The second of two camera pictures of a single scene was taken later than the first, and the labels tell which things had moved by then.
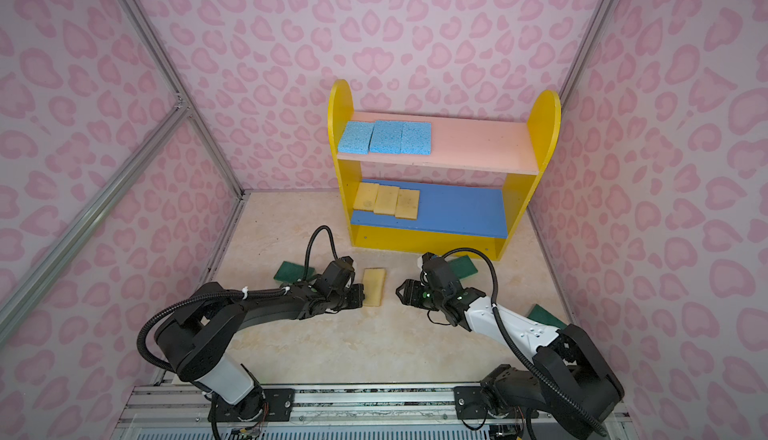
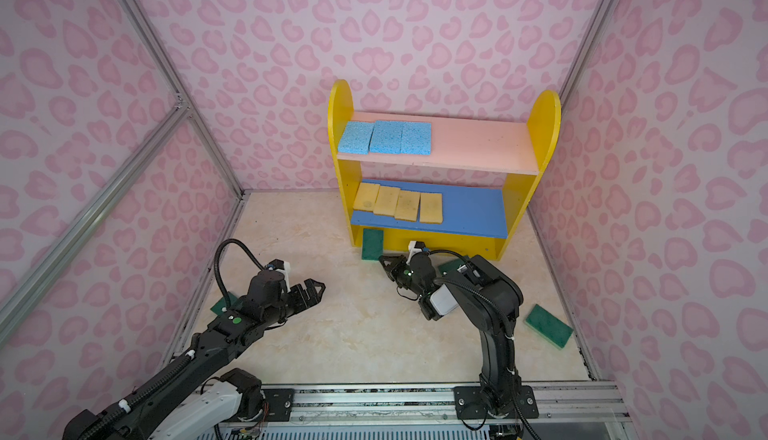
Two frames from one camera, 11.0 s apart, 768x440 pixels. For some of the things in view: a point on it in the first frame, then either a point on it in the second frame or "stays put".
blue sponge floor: x=386 y=137 stays put
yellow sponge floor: x=374 y=280 → x=431 y=208
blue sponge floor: x=416 y=138 stays put
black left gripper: x=359 y=296 → x=306 y=302
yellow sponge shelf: x=365 y=197 stays put
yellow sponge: x=386 y=200 stays put
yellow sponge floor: x=408 y=204 stays put
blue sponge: x=356 y=137 stays put
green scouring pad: x=292 y=272 → x=372 y=244
